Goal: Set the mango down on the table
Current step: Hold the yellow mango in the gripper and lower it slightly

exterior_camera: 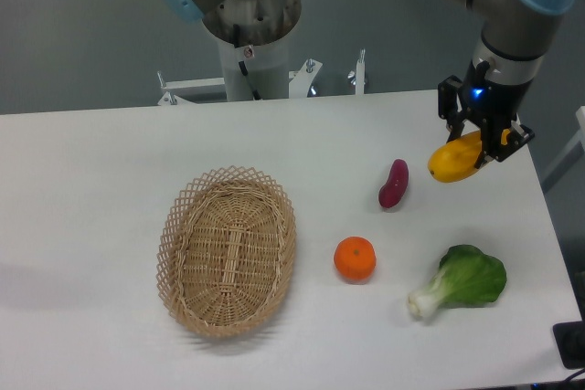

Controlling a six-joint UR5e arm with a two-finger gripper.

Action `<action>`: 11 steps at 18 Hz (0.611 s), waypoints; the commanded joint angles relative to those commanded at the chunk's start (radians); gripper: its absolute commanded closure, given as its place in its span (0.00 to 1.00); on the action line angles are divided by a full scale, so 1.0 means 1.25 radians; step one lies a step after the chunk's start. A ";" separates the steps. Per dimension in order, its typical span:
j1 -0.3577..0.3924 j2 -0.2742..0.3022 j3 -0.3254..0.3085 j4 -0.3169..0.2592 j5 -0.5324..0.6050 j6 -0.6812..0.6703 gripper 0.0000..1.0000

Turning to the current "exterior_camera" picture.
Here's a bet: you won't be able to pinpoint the black cable on pedestal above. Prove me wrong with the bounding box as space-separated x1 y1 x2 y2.
232 23 262 101

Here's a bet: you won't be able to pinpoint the yellow mango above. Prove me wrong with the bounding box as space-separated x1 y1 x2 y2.
427 131 493 183

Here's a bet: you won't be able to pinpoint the purple sweet potato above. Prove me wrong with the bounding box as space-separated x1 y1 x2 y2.
378 159 410 209

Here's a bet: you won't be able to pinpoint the orange tangerine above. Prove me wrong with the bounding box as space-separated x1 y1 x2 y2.
333 237 377 282

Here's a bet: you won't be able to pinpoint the green bok choy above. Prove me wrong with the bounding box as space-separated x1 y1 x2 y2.
407 244 507 319

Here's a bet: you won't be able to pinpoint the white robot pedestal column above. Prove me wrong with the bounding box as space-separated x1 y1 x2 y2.
217 39 289 101

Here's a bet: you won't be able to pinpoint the woven wicker basket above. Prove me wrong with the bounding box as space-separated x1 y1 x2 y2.
156 166 296 338

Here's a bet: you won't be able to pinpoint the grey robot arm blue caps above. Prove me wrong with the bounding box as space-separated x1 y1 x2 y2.
165 0 574 170

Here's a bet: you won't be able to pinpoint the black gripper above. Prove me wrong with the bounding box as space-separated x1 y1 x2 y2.
437 63 535 169

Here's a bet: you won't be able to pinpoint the black device at table edge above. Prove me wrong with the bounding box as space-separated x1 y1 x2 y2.
552 321 584 370

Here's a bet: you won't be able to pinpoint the white furniture leg right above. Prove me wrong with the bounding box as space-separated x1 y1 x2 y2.
540 106 584 194

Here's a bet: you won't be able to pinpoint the white metal base frame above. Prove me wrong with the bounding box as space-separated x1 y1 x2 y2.
155 48 370 107

